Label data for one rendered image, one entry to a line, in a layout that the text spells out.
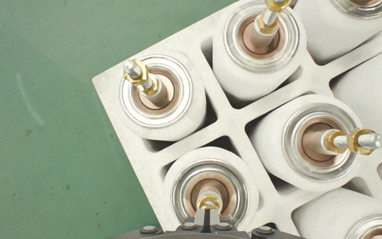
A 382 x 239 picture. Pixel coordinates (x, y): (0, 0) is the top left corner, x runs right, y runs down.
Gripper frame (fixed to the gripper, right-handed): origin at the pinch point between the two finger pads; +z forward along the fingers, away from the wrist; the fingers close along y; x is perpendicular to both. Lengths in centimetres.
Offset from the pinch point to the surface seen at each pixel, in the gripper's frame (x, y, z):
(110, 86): 12.7, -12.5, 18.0
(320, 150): 4.3, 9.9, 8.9
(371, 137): 5.3, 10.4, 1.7
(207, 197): 0.7, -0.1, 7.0
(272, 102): 10.0, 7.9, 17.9
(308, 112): 7.9, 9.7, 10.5
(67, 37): 27, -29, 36
